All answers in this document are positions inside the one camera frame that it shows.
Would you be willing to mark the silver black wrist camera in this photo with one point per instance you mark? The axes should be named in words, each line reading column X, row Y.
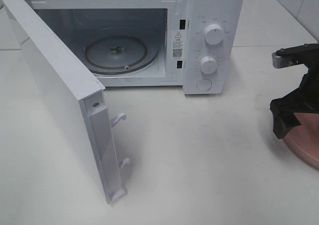
column 307, row 54

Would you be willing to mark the round white door button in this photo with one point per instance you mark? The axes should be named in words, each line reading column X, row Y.
column 204, row 85

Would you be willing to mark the lower white microwave knob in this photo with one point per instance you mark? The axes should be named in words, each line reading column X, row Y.
column 208, row 65

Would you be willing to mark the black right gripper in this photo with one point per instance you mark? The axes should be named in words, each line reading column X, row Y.
column 302, row 101

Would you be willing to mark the glass microwave turntable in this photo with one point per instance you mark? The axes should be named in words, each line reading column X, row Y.
column 119, row 54

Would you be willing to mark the white microwave door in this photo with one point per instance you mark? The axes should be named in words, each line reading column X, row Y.
column 73, row 95

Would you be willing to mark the white microwave knob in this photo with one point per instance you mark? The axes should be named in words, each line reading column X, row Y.
column 213, row 33
column 208, row 65

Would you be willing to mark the white warning label sticker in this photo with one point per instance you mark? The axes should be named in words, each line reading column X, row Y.
column 177, row 43

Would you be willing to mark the white microwave oven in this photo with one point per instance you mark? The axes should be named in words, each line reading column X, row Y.
column 78, row 23

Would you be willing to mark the pink round plate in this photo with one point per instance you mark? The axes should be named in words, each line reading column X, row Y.
column 303, row 140

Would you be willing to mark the upper white microwave knob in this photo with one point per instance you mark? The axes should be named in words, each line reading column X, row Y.
column 213, row 33

